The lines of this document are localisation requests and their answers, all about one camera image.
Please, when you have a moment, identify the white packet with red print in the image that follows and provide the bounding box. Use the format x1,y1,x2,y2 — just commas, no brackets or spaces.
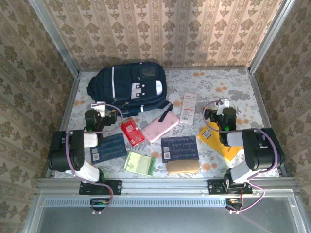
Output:
179,93,197,126

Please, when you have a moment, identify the tan cork glasses case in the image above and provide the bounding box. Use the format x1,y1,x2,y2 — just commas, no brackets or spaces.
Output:
166,159,200,174

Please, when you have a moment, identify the yellow book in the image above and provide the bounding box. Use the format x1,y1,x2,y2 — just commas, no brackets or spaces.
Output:
196,121,243,162

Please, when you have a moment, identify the aluminium back rail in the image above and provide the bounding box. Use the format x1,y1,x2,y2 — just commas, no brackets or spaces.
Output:
79,67,251,72

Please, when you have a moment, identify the steel cover sheet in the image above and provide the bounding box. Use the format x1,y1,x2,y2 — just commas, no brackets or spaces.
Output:
23,194,309,233

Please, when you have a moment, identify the navy blue backpack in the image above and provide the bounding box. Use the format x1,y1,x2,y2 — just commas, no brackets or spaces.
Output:
86,62,174,122

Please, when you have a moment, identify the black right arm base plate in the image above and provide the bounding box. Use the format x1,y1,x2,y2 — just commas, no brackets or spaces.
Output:
207,179,253,195

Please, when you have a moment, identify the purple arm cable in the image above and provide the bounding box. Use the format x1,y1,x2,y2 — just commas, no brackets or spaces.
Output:
65,103,124,215
203,100,279,214

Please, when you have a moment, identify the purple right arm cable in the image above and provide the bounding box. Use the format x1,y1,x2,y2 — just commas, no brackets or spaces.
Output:
203,100,279,214

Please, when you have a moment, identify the green tissue packet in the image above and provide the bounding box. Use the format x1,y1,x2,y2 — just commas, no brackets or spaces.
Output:
123,151,156,177

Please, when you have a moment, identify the slotted metal vent strip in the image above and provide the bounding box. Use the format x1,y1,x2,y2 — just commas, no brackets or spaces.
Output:
43,198,228,207

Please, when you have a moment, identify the aluminium front rail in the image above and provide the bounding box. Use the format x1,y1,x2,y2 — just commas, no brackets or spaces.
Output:
36,177,298,195

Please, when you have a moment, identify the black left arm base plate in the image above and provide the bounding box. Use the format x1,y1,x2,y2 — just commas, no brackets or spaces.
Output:
79,179,122,196

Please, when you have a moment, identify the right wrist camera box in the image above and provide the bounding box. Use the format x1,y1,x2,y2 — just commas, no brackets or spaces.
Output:
217,98,230,113

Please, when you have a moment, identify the floral table cover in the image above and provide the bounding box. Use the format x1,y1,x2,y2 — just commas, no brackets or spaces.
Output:
54,69,280,179

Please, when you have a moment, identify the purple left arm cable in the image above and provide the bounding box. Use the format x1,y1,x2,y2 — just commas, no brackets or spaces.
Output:
65,103,124,215

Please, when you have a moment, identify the black controller board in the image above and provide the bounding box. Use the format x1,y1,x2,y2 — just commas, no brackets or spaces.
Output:
89,198,110,211
225,198,243,212

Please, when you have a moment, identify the aluminium frame post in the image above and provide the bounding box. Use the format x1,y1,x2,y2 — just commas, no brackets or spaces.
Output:
247,0,297,75
28,0,81,77

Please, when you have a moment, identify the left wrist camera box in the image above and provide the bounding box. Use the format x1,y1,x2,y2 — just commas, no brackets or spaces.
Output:
91,102,107,117

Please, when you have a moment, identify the dark blue booklet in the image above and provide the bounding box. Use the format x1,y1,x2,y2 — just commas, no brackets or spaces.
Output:
160,135,200,163
89,133,128,165

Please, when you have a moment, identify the aluminium side rail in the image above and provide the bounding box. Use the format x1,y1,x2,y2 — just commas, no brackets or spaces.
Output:
45,71,81,179
247,69,287,177

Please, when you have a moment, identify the pink pencil case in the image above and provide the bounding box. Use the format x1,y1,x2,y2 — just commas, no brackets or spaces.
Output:
141,110,180,143

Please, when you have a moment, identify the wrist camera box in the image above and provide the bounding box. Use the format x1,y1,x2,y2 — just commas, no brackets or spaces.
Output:
217,98,230,113
91,102,107,117

